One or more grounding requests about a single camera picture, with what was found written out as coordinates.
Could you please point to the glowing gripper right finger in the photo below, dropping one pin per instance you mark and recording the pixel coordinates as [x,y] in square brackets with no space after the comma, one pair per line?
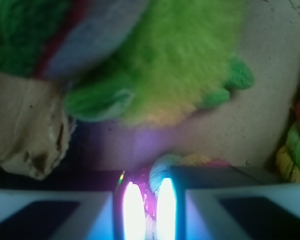
[227,203]

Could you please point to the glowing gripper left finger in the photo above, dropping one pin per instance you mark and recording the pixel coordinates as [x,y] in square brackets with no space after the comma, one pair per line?
[72,215]

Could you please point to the brown paper bag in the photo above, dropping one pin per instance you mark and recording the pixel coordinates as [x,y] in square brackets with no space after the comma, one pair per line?
[38,136]

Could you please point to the green plush frog toy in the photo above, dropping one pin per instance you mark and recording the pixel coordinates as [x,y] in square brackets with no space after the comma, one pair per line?
[148,62]

